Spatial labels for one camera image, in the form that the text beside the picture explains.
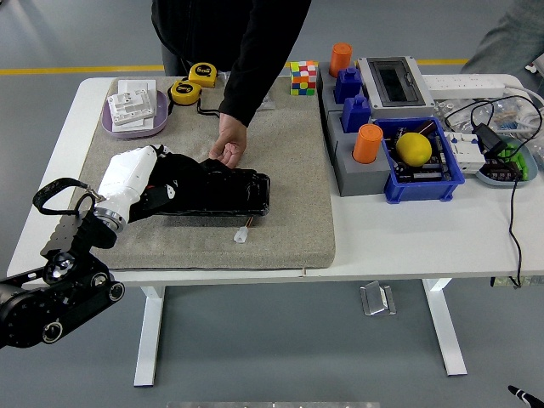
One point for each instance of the white switch back module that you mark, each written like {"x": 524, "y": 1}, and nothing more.
{"x": 129, "y": 106}

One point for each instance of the under-table socket strip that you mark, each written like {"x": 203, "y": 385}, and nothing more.
{"x": 529, "y": 281}

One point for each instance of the yellow ball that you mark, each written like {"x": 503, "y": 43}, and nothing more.
{"x": 414, "y": 149}

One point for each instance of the blue stepped block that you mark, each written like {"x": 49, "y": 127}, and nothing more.
{"x": 347, "y": 85}
{"x": 356, "y": 115}

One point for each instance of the grey-brown mat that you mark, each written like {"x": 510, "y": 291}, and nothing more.
{"x": 280, "y": 204}

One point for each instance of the white table leg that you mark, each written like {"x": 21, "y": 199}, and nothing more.
{"x": 446, "y": 336}
{"x": 149, "y": 340}

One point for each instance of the clear bag of rings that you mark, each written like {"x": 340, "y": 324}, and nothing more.
{"x": 446, "y": 108}

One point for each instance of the white flat switch plate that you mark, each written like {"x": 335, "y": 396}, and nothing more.
{"x": 136, "y": 85}
{"x": 140, "y": 123}

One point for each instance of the grey block holder base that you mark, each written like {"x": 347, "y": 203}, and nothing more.
{"x": 326, "y": 91}
{"x": 361, "y": 178}

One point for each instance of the white power strip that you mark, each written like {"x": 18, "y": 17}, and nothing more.
{"x": 463, "y": 85}

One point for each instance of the small clear plastic bag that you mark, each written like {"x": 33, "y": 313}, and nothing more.
{"x": 268, "y": 102}

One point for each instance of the yellow tape measure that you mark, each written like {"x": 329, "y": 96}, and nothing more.
{"x": 203, "y": 74}
{"x": 185, "y": 91}

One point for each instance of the person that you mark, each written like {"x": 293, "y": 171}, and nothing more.
{"x": 204, "y": 30}
{"x": 510, "y": 38}

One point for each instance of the blue plastic bin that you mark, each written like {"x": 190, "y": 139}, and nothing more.
{"x": 421, "y": 189}

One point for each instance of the white device with red mark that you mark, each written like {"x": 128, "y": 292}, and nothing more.
{"x": 536, "y": 67}

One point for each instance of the person's left hand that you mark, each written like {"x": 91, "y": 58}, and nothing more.
{"x": 234, "y": 140}

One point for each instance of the purple oval tray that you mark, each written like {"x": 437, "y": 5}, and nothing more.
{"x": 161, "y": 115}

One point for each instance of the black power adapter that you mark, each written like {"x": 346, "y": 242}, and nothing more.
{"x": 489, "y": 138}

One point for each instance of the light blue dish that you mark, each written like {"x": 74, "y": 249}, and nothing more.
{"x": 531, "y": 163}

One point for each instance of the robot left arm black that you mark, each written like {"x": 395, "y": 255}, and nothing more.
{"x": 64, "y": 289}

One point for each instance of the white circuit breaker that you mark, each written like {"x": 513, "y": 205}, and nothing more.
{"x": 465, "y": 155}

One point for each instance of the orange cylinder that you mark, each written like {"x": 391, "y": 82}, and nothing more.
{"x": 367, "y": 142}
{"x": 342, "y": 57}

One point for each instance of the dark circuit boards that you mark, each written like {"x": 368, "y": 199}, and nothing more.
{"x": 425, "y": 172}

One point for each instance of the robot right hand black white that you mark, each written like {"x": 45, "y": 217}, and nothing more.
{"x": 531, "y": 401}

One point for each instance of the clear bag of blue parts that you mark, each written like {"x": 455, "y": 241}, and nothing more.
{"x": 510, "y": 117}

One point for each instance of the person's left forearm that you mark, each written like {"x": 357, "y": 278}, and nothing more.
{"x": 251, "y": 81}

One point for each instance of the grey electrical enclosure box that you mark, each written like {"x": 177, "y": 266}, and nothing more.
{"x": 397, "y": 108}

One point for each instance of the black terminal block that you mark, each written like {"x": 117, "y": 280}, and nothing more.
{"x": 501, "y": 172}

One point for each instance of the green terminal connector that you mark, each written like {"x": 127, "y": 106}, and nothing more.
{"x": 520, "y": 163}

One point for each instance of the silver metal floor bracket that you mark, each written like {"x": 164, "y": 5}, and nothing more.
{"x": 376, "y": 299}

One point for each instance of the colourful puzzle cube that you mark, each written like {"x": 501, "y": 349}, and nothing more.
{"x": 304, "y": 78}

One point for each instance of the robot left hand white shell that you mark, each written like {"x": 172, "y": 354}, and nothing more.
{"x": 127, "y": 174}

